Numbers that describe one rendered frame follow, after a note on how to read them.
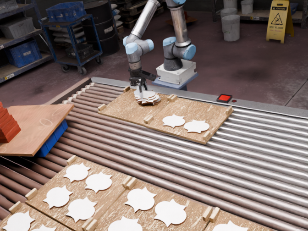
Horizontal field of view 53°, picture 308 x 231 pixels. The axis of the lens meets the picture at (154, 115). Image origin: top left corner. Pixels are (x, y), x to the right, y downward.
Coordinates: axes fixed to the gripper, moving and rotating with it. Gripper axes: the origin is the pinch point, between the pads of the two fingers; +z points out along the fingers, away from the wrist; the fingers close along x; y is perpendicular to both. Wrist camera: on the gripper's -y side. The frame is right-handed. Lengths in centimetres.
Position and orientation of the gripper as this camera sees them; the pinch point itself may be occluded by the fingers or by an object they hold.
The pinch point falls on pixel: (145, 94)
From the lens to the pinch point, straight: 208.3
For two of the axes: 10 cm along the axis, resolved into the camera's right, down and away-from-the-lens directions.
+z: 1.7, 8.3, 5.3
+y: -9.5, 0.1, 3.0
